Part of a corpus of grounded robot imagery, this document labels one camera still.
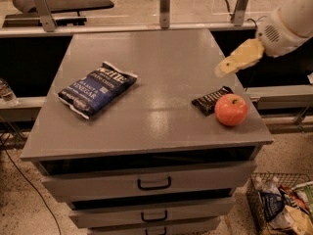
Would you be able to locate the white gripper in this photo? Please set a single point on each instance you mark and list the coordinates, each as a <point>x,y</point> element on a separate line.
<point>273,39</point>

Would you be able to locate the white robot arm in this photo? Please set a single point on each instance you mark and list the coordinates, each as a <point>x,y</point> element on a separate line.
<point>298,14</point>

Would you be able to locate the red apple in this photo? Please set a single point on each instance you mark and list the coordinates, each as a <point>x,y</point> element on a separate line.
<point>231,109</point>

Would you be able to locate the water bottle in basket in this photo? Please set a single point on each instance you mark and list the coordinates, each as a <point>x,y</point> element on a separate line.
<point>268,186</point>

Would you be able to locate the grey drawer cabinet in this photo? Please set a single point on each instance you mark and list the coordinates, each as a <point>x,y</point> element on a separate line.
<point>150,132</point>

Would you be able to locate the red snack bag in basket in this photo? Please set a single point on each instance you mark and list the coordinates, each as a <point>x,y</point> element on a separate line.
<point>291,199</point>

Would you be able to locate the green snack bag in basket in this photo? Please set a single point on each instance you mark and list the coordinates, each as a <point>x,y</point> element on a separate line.
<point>305,192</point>

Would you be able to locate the blue snack bag in basket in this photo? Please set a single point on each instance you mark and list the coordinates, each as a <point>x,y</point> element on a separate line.
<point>273,204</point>

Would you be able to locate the blue kettle chips bag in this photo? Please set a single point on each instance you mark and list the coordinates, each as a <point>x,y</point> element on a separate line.
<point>97,89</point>

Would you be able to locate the yellow snack bag in basket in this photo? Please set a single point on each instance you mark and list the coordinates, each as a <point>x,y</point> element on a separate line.
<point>293,219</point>

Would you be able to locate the plastic water bottle left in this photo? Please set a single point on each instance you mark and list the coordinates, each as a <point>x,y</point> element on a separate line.
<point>7,94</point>

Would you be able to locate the right metal bracket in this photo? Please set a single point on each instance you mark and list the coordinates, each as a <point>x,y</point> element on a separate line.
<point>238,16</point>

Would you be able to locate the metal bracket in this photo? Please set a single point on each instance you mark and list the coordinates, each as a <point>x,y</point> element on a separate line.
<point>164,13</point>
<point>45,16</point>
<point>238,16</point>

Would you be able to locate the middle metal bracket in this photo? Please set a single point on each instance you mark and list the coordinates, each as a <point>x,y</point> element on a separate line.
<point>164,13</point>

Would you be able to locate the wire basket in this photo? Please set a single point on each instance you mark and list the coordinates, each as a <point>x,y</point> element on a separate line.
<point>256,206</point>

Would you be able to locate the top drawer black handle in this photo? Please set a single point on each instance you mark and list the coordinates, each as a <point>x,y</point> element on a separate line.
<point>145,185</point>

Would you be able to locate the drawer black handle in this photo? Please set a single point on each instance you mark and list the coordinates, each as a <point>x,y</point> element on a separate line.
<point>156,231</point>
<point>145,185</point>
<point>154,216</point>

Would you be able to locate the middle drawer black handle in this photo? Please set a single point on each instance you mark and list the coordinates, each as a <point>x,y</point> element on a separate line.
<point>154,216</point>

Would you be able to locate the left metal bracket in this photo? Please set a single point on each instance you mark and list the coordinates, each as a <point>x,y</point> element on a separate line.
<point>45,16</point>

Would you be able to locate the bottom drawer black handle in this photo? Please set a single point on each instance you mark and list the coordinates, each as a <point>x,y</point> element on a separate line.
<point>156,231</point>

